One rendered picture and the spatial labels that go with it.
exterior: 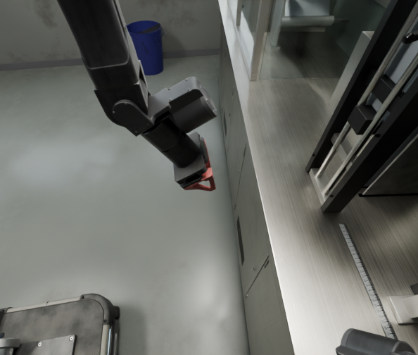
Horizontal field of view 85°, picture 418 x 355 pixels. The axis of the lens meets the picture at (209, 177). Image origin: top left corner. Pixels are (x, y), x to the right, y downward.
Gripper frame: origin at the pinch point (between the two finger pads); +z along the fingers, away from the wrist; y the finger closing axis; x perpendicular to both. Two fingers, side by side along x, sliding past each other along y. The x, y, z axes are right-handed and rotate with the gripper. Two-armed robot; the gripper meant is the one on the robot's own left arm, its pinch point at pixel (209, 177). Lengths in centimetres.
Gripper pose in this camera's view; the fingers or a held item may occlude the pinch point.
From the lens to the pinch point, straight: 51.6
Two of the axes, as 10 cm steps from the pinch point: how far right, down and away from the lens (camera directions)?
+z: 4.9, 4.8, 7.3
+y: -1.6, -7.7, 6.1
